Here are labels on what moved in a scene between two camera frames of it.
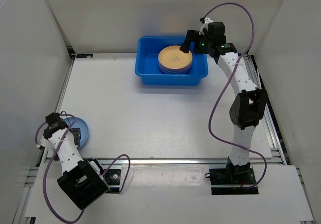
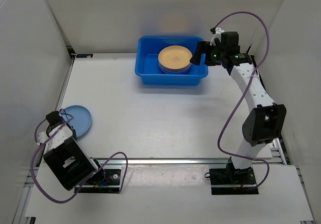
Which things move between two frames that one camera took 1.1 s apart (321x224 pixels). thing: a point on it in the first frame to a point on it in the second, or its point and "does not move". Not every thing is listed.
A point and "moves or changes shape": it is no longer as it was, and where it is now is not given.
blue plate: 79,123 moves or changes shape
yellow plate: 172,57 does not move
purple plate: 171,72 does not move
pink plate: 171,70 does not move
